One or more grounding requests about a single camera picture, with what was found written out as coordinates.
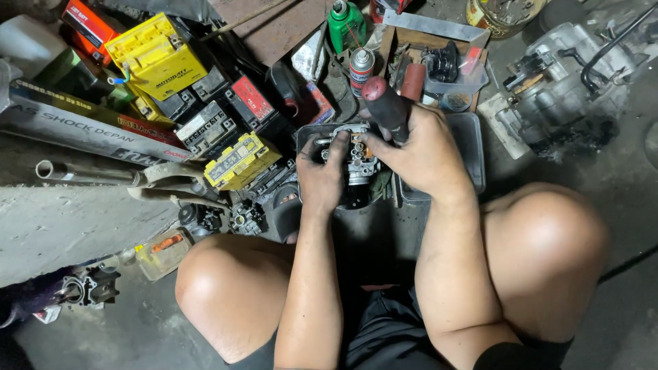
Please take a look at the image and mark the black engine part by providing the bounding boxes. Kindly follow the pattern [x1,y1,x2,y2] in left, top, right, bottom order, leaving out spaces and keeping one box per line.
[178,203,225,238]

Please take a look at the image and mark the black battery white label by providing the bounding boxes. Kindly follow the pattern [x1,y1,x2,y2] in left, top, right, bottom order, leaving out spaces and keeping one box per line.
[174,101,239,158]

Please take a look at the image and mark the black hose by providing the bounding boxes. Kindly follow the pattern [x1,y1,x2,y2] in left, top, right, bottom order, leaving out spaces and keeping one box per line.
[558,2,658,95]

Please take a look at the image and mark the person's foot in black sandal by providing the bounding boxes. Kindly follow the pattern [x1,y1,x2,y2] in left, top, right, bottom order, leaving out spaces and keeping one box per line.
[271,182,305,245]

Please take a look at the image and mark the black handled screwdriver red cap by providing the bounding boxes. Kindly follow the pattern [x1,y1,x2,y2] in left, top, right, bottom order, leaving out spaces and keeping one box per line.
[361,76,412,145]

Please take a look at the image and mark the rusty tin can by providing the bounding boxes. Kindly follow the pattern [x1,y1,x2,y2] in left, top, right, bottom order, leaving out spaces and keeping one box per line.
[466,0,548,40]

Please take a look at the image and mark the black plastic tray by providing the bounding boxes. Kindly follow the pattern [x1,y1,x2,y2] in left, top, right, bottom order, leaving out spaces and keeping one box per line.
[296,112,487,207]

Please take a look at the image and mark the orange battery box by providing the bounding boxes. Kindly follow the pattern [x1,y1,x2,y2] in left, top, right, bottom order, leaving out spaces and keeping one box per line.
[60,0,122,66]

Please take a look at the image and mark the black shorts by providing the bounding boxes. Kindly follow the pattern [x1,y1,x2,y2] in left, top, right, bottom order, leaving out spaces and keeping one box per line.
[226,285,575,370]

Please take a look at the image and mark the small yellow battery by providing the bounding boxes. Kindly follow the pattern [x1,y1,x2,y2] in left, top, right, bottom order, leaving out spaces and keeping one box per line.
[204,132,283,192]

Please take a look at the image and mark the person's left hand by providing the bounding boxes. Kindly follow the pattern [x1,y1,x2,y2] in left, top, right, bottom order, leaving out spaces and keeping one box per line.
[295,131,351,217]

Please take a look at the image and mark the metal cylinder block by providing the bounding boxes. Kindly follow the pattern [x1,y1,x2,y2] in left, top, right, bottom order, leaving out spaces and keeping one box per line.
[54,266,122,310]

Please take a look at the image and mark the person's leg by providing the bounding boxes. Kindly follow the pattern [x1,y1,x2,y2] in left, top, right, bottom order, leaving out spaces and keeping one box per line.
[174,233,298,367]
[480,182,611,361]

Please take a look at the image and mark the metal angle bar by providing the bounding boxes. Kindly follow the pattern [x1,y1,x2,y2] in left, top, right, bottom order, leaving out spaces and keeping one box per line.
[382,9,490,44]

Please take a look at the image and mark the brown red cylinder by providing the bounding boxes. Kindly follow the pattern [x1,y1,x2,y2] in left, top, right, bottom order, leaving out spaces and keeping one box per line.
[400,63,427,102]

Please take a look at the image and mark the large yellow battery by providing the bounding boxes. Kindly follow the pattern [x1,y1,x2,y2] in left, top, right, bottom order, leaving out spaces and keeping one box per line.
[104,13,209,102]

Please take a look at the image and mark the wooden box of parts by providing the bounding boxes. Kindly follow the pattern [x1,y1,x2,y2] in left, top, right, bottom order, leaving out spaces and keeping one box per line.
[377,26,490,113]

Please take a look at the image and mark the dirty spare carburetor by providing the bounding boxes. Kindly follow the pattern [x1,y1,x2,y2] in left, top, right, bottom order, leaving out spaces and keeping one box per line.
[228,199,269,237]

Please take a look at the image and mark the green plastic bottle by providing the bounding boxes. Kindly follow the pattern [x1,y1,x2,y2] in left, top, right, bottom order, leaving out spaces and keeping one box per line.
[327,0,367,55]

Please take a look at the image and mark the grey motorcycle engine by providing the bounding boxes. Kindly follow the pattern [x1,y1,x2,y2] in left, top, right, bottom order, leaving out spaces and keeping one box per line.
[491,22,649,160]

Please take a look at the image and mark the person's left leg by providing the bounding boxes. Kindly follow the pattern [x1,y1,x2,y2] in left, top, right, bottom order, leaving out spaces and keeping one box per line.
[174,233,298,367]

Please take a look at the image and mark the long yellow black box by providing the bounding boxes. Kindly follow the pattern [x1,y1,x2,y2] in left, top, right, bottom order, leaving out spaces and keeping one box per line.
[9,78,186,150]

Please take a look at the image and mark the person's right hand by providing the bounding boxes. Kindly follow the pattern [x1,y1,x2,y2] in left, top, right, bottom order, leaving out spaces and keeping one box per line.
[359,103,477,205]

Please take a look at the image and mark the black battery red label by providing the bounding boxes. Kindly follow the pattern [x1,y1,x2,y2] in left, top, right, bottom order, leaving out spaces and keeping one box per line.
[224,75,290,136]

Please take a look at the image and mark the long grey cardboard box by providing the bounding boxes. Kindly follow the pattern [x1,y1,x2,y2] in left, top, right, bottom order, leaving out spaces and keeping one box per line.
[0,94,195,166]

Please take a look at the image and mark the person's right leg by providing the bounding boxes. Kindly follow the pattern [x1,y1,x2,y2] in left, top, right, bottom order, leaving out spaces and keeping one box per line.
[480,182,611,361]

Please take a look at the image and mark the silver metal carburetor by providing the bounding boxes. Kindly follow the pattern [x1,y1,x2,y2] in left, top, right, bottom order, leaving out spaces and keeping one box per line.
[315,122,382,189]

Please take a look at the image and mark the silver spray can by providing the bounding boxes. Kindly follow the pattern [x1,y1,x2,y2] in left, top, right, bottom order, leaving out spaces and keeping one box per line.
[349,47,376,99]

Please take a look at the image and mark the steel tube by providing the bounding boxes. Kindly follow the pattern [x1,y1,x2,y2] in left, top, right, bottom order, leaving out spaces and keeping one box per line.
[35,160,149,188]

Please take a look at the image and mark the clear plastic container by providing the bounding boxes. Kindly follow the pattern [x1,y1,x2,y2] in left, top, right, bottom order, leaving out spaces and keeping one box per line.
[135,228,193,282]

